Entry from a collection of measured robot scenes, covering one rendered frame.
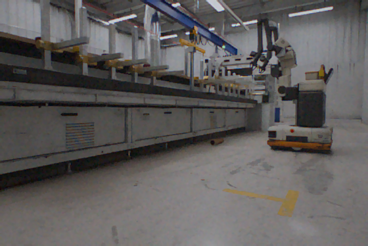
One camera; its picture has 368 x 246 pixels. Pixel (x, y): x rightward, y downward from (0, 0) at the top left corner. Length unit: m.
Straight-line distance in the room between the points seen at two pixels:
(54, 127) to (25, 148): 0.23
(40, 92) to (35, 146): 0.41
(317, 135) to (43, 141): 2.59
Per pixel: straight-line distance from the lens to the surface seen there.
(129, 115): 2.34
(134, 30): 2.17
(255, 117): 5.90
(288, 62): 3.30
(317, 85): 3.03
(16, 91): 1.54
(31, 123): 1.84
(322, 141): 2.99
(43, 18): 1.67
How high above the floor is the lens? 0.47
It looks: 3 degrees down
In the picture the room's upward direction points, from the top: straight up
